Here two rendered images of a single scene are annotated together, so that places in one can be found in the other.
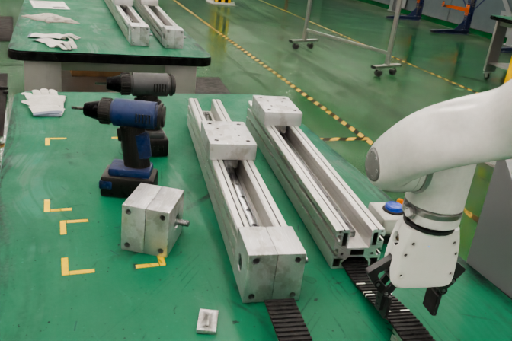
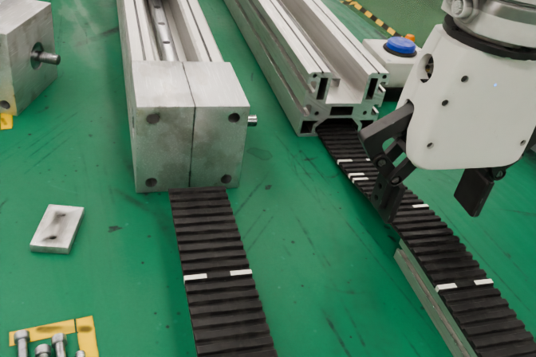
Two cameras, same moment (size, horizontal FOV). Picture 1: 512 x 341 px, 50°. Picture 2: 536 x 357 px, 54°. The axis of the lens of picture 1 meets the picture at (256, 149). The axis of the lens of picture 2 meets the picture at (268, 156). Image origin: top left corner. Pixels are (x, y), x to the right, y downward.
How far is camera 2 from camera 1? 0.45 m
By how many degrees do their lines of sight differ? 14
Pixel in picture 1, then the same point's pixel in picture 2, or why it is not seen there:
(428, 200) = not seen: outside the picture
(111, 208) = not seen: outside the picture
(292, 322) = (214, 231)
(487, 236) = not seen: outside the picture
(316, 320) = (266, 224)
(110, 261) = not seen: outside the picture
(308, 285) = (258, 162)
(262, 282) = (169, 157)
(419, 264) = (469, 123)
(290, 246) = (221, 94)
